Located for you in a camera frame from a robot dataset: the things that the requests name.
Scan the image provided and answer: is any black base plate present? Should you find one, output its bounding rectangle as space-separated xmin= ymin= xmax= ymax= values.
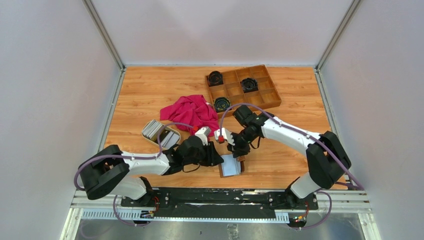
xmin=120 ymin=187 xmax=319 ymax=220

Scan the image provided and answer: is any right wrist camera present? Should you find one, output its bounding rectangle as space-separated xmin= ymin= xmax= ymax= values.
xmin=214 ymin=127 xmax=235 ymax=146

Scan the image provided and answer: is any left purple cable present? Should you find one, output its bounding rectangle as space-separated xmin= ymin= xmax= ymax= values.
xmin=73 ymin=122 xmax=200 ymax=228

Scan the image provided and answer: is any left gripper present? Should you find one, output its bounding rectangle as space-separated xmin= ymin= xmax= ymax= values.
xmin=183 ymin=140 xmax=224 ymax=167

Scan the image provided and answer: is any beige oval card box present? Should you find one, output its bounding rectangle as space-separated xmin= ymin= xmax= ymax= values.
xmin=141 ymin=119 xmax=182 ymax=151

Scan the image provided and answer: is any brown leather card holder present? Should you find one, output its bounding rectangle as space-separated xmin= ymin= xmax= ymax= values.
xmin=219 ymin=154 xmax=245 ymax=178

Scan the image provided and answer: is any wooden compartment tray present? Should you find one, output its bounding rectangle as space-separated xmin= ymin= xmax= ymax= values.
xmin=204 ymin=65 xmax=282 ymax=118

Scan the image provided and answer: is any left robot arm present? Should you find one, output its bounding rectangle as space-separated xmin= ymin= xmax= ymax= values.
xmin=74 ymin=135 xmax=224 ymax=207

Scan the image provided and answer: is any aluminium frame rail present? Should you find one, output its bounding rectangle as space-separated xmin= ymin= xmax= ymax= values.
xmin=61 ymin=187 xmax=381 ymax=240

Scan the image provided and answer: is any black coiled belt bottom-left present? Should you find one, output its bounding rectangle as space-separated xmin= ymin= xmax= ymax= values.
xmin=213 ymin=97 xmax=231 ymax=113

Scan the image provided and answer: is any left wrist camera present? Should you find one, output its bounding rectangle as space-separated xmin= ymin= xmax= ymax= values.
xmin=194 ymin=126 xmax=211 ymax=146

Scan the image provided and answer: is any magenta cloth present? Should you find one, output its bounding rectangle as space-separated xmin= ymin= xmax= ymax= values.
xmin=159 ymin=94 xmax=219 ymax=136

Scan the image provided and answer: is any black coiled belt top-left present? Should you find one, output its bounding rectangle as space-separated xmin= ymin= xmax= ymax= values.
xmin=207 ymin=70 xmax=224 ymax=87

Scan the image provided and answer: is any purple cable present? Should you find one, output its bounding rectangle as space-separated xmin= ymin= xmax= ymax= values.
xmin=219 ymin=102 xmax=365 ymax=231
xmin=73 ymin=122 xmax=200 ymax=228

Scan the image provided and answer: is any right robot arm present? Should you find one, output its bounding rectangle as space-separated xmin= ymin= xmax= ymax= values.
xmin=227 ymin=105 xmax=352 ymax=209

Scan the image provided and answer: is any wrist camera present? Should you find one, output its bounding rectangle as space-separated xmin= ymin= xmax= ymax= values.
xmin=194 ymin=126 xmax=211 ymax=146
xmin=214 ymin=127 xmax=235 ymax=146

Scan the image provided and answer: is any black coiled belt centre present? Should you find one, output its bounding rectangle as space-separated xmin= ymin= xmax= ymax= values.
xmin=240 ymin=77 xmax=259 ymax=93

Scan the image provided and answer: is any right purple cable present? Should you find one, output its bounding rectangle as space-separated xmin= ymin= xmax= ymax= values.
xmin=219 ymin=102 xmax=365 ymax=231

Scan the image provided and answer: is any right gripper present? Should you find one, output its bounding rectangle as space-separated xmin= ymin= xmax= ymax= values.
xmin=226 ymin=128 xmax=258 ymax=159

